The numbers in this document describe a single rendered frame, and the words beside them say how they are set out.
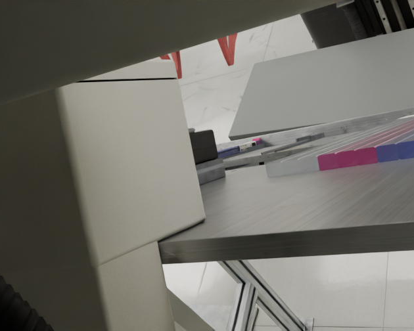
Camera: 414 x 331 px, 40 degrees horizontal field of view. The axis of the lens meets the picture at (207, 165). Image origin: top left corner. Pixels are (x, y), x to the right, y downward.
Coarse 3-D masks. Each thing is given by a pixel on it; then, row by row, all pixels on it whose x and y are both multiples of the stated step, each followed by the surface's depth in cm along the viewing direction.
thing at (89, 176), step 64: (0, 128) 22; (64, 128) 21; (128, 128) 24; (0, 192) 23; (64, 192) 21; (128, 192) 23; (192, 192) 27; (0, 256) 24; (64, 256) 22; (128, 256) 22; (64, 320) 22; (128, 320) 22
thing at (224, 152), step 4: (260, 140) 99; (256, 144) 97; (224, 148) 90; (228, 148) 89; (232, 148) 90; (236, 148) 91; (220, 152) 87; (224, 152) 88; (228, 152) 89; (232, 152) 90; (236, 152) 91; (220, 156) 87; (224, 156) 88
